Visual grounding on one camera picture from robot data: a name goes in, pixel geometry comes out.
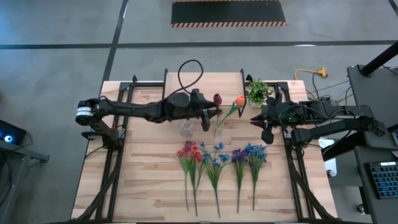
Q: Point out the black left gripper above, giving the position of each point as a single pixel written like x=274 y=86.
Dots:
x=199 y=104

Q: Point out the black hazard striped floor mat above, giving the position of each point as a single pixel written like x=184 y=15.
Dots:
x=227 y=12

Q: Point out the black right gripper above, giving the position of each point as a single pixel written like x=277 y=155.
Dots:
x=276 y=118

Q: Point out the grey desk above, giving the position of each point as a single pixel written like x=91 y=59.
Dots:
x=373 y=90
x=367 y=186

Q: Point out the black computer with blue light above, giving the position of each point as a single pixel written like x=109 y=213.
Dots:
x=9 y=133

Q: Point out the dense blue flower bunch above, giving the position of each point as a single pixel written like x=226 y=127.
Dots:
x=256 y=152

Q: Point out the green potted plant white pot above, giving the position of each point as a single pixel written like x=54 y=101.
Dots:
x=258 y=91

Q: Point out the red poppy flower bunch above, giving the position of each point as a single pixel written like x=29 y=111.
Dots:
x=194 y=152

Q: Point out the sparse blue flower bunch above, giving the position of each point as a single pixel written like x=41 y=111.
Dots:
x=215 y=168

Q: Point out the grey metal stand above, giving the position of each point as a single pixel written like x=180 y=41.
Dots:
x=18 y=155

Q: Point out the black diagonal pole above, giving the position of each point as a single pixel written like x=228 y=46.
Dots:
x=379 y=59

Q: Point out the backlit keyboard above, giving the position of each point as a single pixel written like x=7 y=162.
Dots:
x=385 y=180

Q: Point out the purple flower bunch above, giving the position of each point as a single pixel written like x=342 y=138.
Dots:
x=239 y=155

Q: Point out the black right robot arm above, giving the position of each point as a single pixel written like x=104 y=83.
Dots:
x=326 y=130

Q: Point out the white box beside table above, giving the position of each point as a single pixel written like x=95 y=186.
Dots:
x=331 y=165

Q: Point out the squat textured glass vase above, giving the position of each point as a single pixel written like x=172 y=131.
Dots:
x=187 y=128

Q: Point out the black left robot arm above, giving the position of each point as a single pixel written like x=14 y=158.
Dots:
x=133 y=107

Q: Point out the wooden shelf with black legs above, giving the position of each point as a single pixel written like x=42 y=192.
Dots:
x=224 y=84

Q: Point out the tall smooth glass carafe vase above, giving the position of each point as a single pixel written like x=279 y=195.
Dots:
x=219 y=132

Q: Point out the pinkish red artificial tulip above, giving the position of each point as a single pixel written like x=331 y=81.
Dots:
x=188 y=145

